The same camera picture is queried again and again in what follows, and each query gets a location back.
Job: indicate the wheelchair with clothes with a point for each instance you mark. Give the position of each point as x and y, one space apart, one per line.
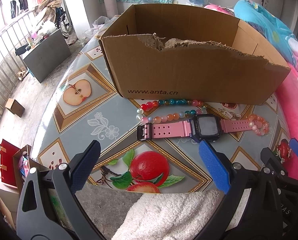
54 11

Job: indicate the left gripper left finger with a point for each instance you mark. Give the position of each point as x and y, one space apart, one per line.
36 216

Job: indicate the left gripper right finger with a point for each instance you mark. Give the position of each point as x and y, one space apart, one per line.
262 215

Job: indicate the pink strap smartwatch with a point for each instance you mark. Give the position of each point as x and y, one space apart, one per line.
199 127

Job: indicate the white fleece sleeve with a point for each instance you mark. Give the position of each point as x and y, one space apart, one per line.
169 216

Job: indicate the grey cabinet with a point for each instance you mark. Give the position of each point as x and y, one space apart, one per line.
46 56

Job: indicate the brown cardboard box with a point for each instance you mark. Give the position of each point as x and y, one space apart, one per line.
171 51

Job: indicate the red gift bag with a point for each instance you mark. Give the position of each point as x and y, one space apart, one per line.
7 174

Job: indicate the blue floral quilt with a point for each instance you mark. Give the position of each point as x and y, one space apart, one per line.
272 28

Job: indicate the small cardboard box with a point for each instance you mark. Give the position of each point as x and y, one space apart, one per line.
14 107

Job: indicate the fruit pattern tablecloth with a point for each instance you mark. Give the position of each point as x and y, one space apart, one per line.
86 107

